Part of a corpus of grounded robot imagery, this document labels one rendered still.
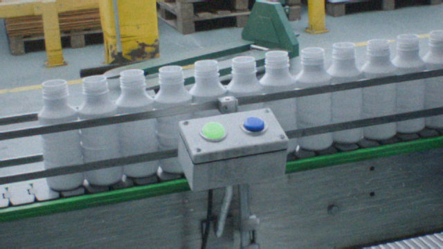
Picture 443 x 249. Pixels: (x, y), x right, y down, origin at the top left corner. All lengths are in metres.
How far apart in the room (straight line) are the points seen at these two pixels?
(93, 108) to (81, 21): 5.40
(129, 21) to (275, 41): 0.98
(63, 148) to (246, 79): 0.30
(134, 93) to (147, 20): 4.62
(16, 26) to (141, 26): 1.13
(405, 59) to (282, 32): 4.37
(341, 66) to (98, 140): 0.41
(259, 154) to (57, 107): 0.32
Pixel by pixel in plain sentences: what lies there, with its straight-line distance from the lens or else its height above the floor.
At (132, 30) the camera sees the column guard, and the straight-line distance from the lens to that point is 5.96.
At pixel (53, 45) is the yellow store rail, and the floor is 0.15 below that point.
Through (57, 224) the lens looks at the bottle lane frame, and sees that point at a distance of 1.36.
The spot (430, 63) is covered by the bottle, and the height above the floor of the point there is 1.12.
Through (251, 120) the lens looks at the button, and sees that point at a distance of 1.25.
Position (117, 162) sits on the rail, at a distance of 1.35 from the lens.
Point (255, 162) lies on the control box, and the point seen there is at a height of 1.07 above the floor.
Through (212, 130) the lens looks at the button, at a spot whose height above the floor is 1.12.
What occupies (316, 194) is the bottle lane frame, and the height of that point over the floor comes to 0.94.
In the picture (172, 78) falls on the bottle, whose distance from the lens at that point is 1.35.
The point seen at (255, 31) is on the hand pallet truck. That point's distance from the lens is 6.06.
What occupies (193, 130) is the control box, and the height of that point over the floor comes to 1.11.
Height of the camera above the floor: 1.51
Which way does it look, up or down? 18 degrees down
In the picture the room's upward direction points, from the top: 3 degrees counter-clockwise
